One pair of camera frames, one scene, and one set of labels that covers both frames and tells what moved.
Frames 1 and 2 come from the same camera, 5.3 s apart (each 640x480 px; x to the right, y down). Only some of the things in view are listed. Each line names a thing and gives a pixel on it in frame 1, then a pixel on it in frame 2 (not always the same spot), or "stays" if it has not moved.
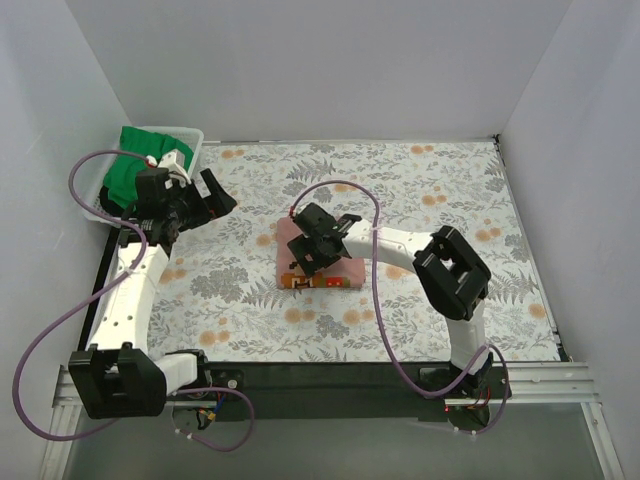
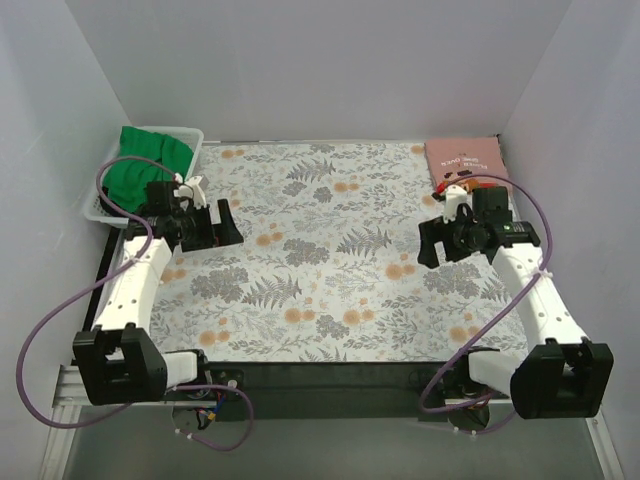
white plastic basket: [191, 137] stays
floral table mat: [215, 298] stays
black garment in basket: [110, 205] stays
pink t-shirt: [290, 274] -> [451, 158]
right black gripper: [310, 239] -> [439, 237]
